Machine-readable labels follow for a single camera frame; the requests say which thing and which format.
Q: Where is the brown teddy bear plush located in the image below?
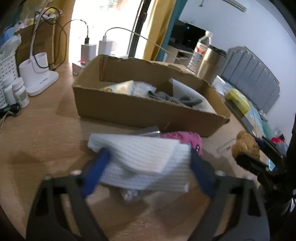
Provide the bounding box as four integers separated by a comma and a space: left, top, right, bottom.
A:
231, 131, 260, 159

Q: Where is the white knit cloth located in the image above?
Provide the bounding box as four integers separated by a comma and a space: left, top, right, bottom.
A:
88, 133, 191, 192

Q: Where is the pink plush toy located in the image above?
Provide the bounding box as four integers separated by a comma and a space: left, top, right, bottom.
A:
161, 131, 203, 156

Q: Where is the grey sock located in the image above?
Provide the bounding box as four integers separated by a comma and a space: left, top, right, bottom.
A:
147, 91, 202, 108

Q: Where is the white paper towel sheet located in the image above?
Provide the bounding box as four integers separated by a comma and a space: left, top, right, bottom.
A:
169, 78, 217, 114

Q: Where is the cartoon printed tissue pack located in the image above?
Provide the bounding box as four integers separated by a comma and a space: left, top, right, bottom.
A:
100, 80, 134, 95

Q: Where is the clear bubble wrap bundle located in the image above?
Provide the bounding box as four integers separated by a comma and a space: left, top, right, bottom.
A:
120, 189, 151, 202

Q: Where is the yellow sponge on tray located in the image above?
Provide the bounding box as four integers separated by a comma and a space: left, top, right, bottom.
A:
225, 88, 250, 114

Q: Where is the grey padded headboard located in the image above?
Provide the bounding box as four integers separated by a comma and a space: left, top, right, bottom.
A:
219, 46, 280, 113

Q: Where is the brown cardboard box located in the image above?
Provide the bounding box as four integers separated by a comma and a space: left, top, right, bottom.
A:
72, 55, 230, 137

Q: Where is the stainless steel tumbler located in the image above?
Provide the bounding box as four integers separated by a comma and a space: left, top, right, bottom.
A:
197, 45, 227, 85

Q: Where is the white power strip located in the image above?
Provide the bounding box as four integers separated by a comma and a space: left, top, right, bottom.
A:
72, 61, 87, 76

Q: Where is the white pill bottle front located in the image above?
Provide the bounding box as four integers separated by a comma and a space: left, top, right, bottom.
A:
11, 77, 30, 108

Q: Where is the white pill bottle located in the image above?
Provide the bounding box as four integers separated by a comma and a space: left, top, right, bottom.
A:
3, 74, 16, 105
11, 77, 30, 108

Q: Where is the white pill bottle rear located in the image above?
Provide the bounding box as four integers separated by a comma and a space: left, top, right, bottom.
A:
3, 74, 16, 105

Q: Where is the white desk lamp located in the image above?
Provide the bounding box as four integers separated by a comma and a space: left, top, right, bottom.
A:
18, 1, 59, 97

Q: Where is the clear plastic water bottle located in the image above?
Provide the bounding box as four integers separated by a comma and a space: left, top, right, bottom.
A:
188, 31, 213, 74

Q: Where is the black monitor on shelf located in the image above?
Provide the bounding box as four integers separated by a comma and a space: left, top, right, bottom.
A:
168, 20, 206, 52

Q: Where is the white lattice plastic basket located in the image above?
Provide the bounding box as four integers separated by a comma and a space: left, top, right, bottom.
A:
0, 52, 18, 108

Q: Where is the teal curtain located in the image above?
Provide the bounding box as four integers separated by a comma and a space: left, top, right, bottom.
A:
161, 0, 187, 50

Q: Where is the yellow curtain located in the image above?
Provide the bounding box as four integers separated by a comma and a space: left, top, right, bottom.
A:
143, 0, 176, 61

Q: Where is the white charger with black cable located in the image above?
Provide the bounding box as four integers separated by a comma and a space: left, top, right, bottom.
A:
54, 19, 97, 63

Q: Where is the white wall air conditioner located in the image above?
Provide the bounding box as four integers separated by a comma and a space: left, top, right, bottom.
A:
223, 0, 247, 12

